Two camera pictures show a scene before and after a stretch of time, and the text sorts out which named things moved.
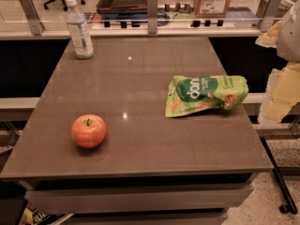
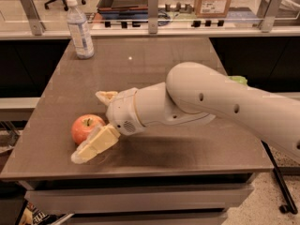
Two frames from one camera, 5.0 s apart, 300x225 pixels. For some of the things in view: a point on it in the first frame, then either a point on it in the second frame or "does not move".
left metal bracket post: (36, 24) does not move
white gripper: (290, 37) → (123, 112)
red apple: (88, 131) does not move
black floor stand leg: (289, 206) does not move
